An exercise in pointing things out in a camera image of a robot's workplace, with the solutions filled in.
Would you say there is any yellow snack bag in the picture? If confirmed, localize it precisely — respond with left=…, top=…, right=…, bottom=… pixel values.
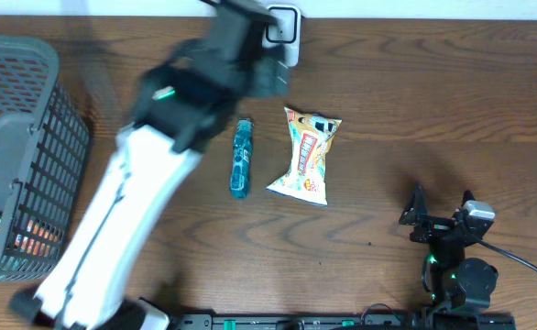
left=267, top=107, right=342, bottom=206

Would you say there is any teal plastic bottle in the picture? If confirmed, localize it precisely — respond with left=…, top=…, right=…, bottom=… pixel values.
left=229, top=118, right=254, bottom=199

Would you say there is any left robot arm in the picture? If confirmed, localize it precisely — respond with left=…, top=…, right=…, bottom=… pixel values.
left=9, top=1, right=289, bottom=329

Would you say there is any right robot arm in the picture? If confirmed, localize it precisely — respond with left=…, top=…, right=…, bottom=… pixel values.
left=399, top=185, right=499, bottom=329

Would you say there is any white barcode scanner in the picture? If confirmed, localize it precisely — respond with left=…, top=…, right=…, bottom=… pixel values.
left=263, top=4, right=301, bottom=67

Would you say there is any grey plastic mesh basket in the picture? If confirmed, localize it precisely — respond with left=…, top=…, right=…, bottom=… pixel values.
left=0, top=35, right=91, bottom=281

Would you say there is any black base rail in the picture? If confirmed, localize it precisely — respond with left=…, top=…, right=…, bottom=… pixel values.
left=171, top=313, right=517, bottom=330

